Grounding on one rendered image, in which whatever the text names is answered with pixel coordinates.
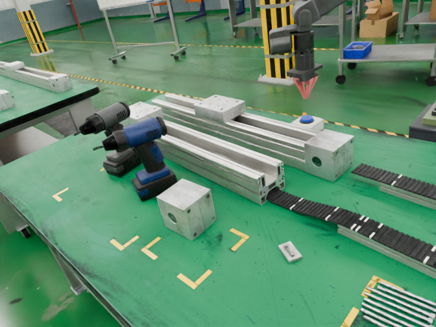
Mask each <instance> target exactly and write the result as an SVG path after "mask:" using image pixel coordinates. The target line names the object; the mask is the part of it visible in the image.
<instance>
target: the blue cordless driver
mask: <svg viewBox="0 0 436 327"><path fill-rule="evenodd" d="M166 133H167V128H166V125H165V123H164V120H163V119H162V118H161V117H160V116H158V117H156V118H154V117H152V118H150V119H146V120H144V121H140V122H138V123H134V124H132V125H129V126H126V127H123V129H122V130H121V129H119V130H115V131H113V132H112V135H110V136H108V137H107V138H105V139H104V140H102V144H103V145H101V146H98V147H96V148H93V150H94V151H95V150H97V149H101V148H104V149H105V151H114V150H119V151H124V150H126V149H128V147H130V148H133V147H134V148H133V149H132V150H133V151H134V154H135V155H136V157H137V158H140V160H141V162H142V164H143V166H144V168H145V169H143V170H141V171H138V172H136V177H134V178H133V179H132V185H133V187H134V189H135V190H136V193H137V194H138V196H139V198H140V200H141V201H142V202H144V201H146V200H149V199H151V198H153V197H156V196H158V195H160V194H161V193H163V192H164V191H165V190H167V189H169V188H170V187H171V186H173V185H174V184H176V183H177V179H176V175H175V174H174V172H173V171H172V170H171V168H170V167H169V166H168V165H165V163H164V156H163V154H162V152H161V150H160V148H159V146H158V144H157V142H156V141H153V140H156V139H159V138H161V137H162V136H166Z"/></svg>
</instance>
